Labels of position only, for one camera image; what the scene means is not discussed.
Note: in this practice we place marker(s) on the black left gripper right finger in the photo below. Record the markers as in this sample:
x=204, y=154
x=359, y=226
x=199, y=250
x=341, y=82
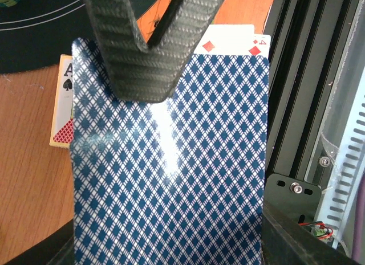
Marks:
x=285, y=242

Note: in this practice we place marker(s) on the blue backed card deck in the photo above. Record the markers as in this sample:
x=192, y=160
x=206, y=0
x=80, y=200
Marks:
x=177, y=182

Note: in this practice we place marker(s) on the four of diamonds card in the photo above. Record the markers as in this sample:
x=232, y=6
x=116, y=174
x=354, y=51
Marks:
x=233, y=40

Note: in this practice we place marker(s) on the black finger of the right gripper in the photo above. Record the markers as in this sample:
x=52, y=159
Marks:
x=148, y=70

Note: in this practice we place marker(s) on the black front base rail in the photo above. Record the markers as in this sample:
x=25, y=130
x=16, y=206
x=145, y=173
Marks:
x=316, y=60

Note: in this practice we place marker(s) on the light blue cable duct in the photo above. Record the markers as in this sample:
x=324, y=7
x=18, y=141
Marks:
x=347, y=170

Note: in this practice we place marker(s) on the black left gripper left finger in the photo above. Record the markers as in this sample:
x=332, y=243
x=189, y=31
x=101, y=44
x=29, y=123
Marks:
x=47, y=249

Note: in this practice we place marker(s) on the black round poker mat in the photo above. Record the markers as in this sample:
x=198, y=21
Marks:
x=34, y=33

